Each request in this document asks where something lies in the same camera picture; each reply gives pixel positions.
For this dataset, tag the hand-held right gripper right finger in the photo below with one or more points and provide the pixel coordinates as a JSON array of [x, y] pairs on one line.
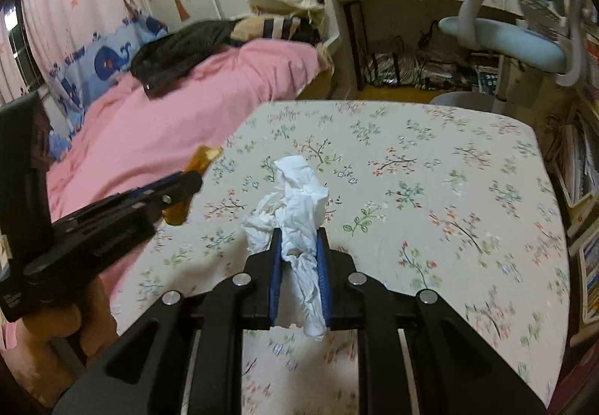
[[323, 274]]

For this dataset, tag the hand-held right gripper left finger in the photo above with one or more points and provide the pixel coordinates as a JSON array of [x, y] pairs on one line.
[[276, 274]]

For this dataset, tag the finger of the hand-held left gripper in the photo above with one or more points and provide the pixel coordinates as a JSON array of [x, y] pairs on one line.
[[173, 190]]

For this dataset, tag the orange snack wrapper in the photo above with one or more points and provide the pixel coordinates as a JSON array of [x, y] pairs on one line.
[[178, 214]]

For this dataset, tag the white tissue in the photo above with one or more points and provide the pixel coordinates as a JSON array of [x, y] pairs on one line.
[[299, 190]]

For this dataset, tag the person's left hand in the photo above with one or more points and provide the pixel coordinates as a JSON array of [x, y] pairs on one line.
[[47, 326]]

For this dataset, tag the pink blanket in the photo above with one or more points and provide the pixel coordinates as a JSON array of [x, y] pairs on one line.
[[164, 129]]

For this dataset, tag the floral tablecloth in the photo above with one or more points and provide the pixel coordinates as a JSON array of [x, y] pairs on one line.
[[421, 209]]

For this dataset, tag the black jacket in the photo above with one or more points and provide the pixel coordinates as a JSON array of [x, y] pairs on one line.
[[178, 50]]

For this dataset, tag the beige dark striped cloth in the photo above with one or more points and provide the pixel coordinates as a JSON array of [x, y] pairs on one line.
[[271, 29]]

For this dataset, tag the pink whale print curtain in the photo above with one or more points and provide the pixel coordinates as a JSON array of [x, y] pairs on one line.
[[70, 22]]

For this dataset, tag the striped shopping bag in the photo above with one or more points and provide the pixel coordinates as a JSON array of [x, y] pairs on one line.
[[388, 71]]

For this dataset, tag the beige backpack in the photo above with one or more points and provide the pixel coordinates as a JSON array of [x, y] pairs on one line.
[[281, 3]]

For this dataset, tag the row of colourful books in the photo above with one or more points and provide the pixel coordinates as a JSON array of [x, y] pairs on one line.
[[590, 274]]

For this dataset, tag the blue and white desk chair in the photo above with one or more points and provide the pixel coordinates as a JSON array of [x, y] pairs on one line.
[[514, 45]]

